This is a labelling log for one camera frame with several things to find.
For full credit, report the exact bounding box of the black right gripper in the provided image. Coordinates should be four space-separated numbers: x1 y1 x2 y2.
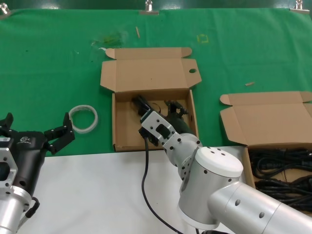
163 99 196 135

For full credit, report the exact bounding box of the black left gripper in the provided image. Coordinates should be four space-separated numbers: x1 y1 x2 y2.
0 112 76 195

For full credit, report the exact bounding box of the cardboard box with lid hole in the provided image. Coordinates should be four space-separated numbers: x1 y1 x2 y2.
99 47 202 153

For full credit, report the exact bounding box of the cardboard box without lid hole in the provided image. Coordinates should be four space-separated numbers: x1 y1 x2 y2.
219 91 312 203

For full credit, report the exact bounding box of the green table cloth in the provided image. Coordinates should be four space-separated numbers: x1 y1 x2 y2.
0 8 312 158

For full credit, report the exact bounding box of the crumpled clear plastic wrap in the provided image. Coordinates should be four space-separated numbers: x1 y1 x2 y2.
90 30 129 51

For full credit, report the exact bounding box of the metal binder clip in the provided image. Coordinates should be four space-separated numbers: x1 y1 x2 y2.
290 0 310 14
139 0 159 16
0 5 12 20

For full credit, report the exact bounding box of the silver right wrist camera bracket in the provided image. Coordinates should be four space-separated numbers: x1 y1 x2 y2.
138 109 182 147

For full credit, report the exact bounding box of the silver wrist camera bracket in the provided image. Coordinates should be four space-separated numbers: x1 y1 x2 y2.
138 109 182 147
0 136 19 195

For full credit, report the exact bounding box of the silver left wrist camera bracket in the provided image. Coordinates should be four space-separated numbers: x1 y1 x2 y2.
0 136 19 195

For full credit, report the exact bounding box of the translucent white tape ring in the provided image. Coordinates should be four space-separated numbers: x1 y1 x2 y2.
68 104 99 134

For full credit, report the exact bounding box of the thin black camera cable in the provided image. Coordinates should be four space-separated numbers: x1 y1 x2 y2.
141 135 188 234

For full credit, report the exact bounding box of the black cable with silver sleeve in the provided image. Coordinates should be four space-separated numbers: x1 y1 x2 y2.
18 196 40 231

